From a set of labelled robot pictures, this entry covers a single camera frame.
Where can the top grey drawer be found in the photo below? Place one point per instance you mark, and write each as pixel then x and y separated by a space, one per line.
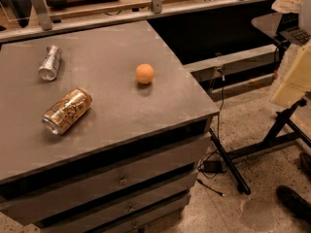
pixel 136 170

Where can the middle grey drawer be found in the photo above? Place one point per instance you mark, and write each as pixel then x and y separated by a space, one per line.
pixel 125 205

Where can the black metal stand frame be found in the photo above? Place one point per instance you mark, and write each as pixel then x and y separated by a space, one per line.
pixel 284 130

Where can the grey drawer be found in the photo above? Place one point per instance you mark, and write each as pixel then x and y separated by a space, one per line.
pixel 136 170
pixel 137 220
pixel 125 205

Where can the orange fruit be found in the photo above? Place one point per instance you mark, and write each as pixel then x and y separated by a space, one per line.
pixel 144 73

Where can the black shoe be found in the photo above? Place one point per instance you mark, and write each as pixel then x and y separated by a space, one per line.
pixel 294 203

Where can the gold patterned drink can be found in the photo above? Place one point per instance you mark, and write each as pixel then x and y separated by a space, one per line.
pixel 64 113

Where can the grey side desk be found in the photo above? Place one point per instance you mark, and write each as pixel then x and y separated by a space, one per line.
pixel 268 25

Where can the bottom grey drawer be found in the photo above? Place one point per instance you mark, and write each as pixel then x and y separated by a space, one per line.
pixel 137 220

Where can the metal railing frame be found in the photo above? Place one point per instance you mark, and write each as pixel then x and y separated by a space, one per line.
pixel 45 21

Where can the silver redbull can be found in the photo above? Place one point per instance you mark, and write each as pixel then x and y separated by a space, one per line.
pixel 48 70

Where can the black power adapter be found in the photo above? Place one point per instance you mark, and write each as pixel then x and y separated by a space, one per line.
pixel 214 166

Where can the yellow foam block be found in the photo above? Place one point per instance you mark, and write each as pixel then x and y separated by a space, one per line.
pixel 294 76

